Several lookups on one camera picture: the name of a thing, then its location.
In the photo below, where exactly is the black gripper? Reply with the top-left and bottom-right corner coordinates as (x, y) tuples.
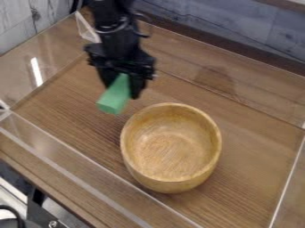
(84, 24), (157, 100)

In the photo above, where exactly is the green rectangular stick block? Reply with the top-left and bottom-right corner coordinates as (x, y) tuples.
(97, 73), (130, 115)

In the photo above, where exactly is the wooden bowl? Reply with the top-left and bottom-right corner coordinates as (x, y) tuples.
(121, 102), (224, 193)

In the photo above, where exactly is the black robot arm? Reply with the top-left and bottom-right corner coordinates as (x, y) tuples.
(84, 0), (157, 99)

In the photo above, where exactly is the black table leg clamp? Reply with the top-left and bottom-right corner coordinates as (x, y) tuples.
(0, 190), (72, 228)

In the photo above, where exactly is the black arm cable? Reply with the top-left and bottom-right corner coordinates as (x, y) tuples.
(129, 17), (151, 39)

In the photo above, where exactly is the clear acrylic corner bracket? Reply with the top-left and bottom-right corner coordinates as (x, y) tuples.
(75, 12), (101, 43)

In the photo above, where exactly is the clear acrylic side wall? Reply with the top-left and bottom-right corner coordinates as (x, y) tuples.
(0, 110), (202, 228)

